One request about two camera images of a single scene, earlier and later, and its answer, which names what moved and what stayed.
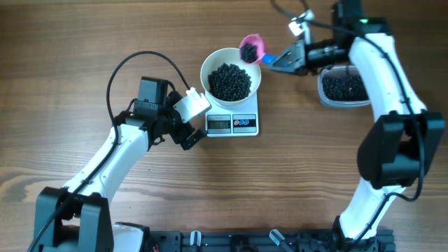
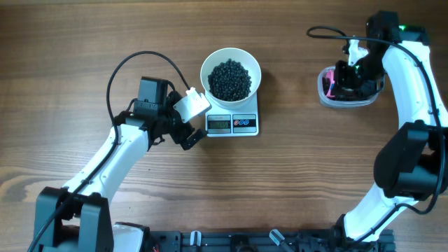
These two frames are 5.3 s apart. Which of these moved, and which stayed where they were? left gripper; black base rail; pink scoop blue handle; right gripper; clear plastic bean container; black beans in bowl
Moved: right gripper; pink scoop blue handle
Stayed: black beans in bowl; left gripper; black base rail; clear plastic bean container
